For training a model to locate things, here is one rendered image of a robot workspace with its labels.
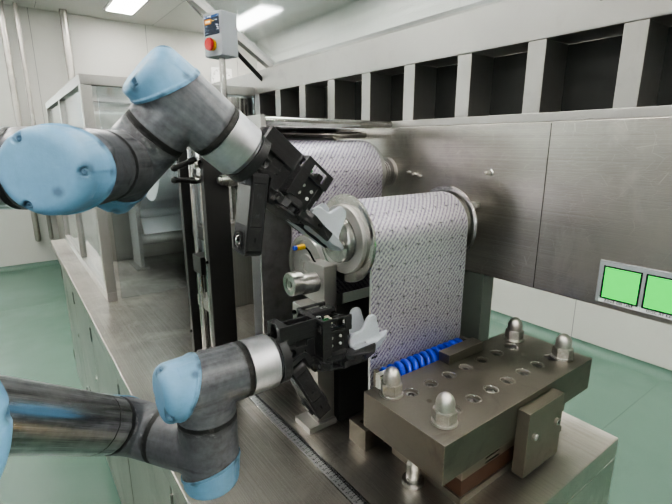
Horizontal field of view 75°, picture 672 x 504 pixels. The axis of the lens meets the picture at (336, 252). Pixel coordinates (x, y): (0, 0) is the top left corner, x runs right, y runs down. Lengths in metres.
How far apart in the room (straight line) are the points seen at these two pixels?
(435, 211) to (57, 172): 0.58
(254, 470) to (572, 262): 0.63
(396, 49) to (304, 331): 0.73
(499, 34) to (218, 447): 0.83
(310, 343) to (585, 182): 0.52
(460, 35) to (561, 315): 2.84
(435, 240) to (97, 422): 0.57
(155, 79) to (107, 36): 5.77
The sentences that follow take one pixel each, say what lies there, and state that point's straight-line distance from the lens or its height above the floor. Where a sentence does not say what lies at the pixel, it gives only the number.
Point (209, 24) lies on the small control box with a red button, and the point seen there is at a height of 1.68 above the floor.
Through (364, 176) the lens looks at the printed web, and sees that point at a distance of 0.97.
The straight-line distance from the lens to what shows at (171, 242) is 1.63.
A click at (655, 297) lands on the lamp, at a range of 0.82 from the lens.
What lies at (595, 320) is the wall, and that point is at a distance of 3.52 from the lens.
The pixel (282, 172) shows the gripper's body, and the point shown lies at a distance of 0.61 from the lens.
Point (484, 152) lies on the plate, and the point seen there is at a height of 1.39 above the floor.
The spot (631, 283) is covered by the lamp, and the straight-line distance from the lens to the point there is 0.82.
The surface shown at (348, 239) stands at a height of 1.26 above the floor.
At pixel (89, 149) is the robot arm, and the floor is 1.40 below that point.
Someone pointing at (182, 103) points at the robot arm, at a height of 1.45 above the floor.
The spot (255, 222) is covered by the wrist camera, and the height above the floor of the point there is 1.30.
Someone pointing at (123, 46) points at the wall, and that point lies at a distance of 6.31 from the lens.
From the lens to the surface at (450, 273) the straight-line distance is 0.84.
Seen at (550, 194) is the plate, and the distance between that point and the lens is 0.87.
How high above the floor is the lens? 1.40
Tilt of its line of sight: 14 degrees down
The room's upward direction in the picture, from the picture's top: straight up
